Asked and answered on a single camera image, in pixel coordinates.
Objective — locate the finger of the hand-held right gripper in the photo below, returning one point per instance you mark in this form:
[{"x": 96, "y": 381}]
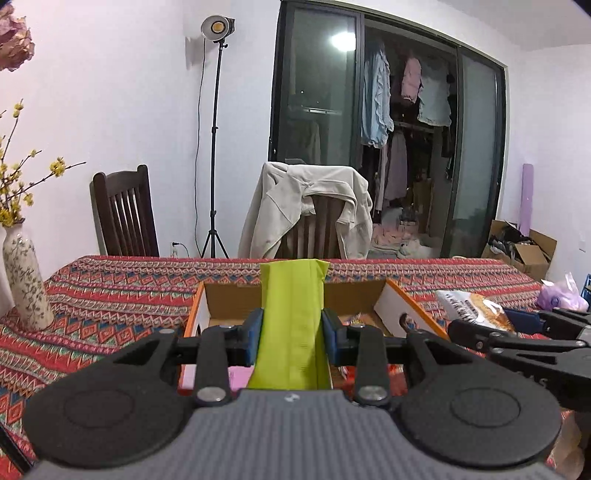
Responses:
[
  {"x": 471, "y": 334},
  {"x": 524, "y": 320}
]

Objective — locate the purple rolled yoga mat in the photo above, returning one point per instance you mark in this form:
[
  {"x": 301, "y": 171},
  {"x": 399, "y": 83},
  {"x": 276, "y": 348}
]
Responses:
[{"x": 527, "y": 198}]

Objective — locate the beige jacket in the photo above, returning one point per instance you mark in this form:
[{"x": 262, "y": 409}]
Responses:
[{"x": 286, "y": 203}]

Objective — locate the pale blue hanging shirt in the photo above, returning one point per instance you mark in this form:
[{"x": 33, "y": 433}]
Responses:
[{"x": 435, "y": 99}]

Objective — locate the floral ceramic vase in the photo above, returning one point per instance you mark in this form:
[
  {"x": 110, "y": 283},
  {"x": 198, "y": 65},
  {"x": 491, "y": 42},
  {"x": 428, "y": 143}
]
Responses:
[{"x": 27, "y": 277}]

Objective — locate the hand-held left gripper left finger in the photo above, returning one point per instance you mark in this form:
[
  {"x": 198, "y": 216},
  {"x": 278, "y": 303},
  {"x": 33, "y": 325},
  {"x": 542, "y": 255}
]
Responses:
[{"x": 255, "y": 339}]

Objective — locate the dark wooden chair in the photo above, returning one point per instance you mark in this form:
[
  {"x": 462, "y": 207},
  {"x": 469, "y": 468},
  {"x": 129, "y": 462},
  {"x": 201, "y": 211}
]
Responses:
[{"x": 124, "y": 212}]

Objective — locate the yellow flower branches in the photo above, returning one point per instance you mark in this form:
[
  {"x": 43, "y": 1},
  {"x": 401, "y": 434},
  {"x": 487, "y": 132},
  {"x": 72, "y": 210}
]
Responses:
[{"x": 18, "y": 184}]

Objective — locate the pink artificial roses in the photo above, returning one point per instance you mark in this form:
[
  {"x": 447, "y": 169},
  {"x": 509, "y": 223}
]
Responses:
[{"x": 14, "y": 37}]

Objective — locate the brown cardboard box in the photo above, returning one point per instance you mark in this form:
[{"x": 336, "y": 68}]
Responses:
[{"x": 531, "y": 254}]

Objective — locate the pink hanging jacket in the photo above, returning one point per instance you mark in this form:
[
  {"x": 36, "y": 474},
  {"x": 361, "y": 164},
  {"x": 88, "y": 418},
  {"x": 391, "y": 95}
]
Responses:
[{"x": 411, "y": 78}]

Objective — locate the wooden chair under jacket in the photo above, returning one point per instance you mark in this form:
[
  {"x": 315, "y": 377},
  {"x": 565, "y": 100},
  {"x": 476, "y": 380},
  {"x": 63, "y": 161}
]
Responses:
[{"x": 318, "y": 230}]

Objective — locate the pink snack packet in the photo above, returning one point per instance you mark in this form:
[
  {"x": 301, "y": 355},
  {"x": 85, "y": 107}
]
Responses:
[{"x": 242, "y": 381}]

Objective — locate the sliding glass door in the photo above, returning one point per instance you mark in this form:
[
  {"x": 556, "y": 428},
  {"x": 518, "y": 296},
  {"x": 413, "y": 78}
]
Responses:
[{"x": 318, "y": 92}]

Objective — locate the orange cardboard box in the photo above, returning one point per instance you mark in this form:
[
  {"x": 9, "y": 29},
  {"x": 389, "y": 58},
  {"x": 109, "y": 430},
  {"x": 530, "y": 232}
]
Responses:
[{"x": 221, "y": 302}]

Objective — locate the orange white snack bag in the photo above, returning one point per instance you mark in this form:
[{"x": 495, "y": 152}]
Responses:
[{"x": 475, "y": 309}]

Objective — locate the studio light on stand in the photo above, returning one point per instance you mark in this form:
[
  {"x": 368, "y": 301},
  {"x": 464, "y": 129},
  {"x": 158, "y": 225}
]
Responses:
[{"x": 214, "y": 138}]

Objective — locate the light blue denim shirt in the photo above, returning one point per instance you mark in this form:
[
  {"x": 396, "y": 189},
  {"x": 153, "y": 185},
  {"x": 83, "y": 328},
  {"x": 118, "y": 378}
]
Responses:
[{"x": 375, "y": 92}]

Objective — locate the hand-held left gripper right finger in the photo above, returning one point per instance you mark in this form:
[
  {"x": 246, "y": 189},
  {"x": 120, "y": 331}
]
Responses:
[{"x": 330, "y": 337}]

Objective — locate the lavender hanging garment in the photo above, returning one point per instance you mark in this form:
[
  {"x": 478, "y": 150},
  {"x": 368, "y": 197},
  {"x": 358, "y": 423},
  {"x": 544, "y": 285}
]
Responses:
[{"x": 396, "y": 166}]

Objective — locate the clothes pile on floor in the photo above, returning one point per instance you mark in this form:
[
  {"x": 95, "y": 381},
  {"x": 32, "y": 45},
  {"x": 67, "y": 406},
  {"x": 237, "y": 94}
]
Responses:
[{"x": 401, "y": 240}]

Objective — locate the red patterned tablecloth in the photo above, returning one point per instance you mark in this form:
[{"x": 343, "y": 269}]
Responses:
[{"x": 106, "y": 295}]

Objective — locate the person's right forearm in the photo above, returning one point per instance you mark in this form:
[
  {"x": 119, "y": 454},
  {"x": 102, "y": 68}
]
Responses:
[{"x": 577, "y": 452}]

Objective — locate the purple tissue pack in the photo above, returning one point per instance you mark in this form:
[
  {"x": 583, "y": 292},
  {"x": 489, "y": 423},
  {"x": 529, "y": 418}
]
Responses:
[{"x": 561, "y": 295}]

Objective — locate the lime green snack packet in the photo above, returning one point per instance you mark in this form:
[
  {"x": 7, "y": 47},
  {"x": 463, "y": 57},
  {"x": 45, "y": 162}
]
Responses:
[{"x": 291, "y": 323}]

